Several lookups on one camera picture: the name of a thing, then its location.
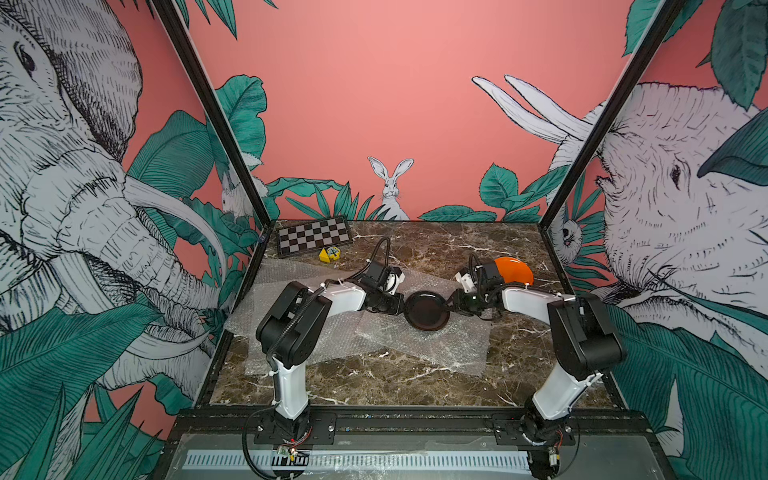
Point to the pink bubble bundle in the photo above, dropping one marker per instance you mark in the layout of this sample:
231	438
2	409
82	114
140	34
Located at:
339	339

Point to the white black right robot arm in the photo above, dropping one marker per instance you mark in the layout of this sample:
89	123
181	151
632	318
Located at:
585	341

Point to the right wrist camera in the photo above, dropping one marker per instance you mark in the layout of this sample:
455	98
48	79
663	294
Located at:
467	282

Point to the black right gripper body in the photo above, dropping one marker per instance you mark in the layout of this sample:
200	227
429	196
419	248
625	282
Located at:
471	303

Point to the black frame post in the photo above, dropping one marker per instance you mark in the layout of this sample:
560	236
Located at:
653	36
172	22

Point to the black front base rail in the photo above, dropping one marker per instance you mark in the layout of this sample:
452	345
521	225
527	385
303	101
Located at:
325	425

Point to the black right frame post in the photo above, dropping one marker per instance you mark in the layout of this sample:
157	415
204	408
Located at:
653	36

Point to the black dinner plate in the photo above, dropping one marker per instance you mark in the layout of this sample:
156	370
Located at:
426	311

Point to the bubble plate bundle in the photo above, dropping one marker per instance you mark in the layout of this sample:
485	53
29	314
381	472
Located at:
461	345

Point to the orange dinner plate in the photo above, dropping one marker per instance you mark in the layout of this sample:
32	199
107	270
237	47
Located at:
513	270

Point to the white slotted cable duct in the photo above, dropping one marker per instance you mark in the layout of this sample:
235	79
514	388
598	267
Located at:
514	462

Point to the black white chessboard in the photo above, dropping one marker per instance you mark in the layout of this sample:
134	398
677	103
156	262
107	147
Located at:
312	237

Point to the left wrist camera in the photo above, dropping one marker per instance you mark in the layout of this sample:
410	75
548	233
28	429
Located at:
394	279

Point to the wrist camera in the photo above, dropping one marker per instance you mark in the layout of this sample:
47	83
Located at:
394	279
467	282

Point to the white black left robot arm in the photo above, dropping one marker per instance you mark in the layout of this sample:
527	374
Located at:
290	330

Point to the black left frame post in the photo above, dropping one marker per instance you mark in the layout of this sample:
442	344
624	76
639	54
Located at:
172	22

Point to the small yellow toy block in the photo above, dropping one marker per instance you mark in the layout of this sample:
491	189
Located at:
330	254

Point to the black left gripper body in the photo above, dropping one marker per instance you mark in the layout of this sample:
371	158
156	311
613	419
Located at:
387	303

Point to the clear bubble wrap sheet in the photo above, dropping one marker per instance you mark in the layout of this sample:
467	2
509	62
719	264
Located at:
271	279

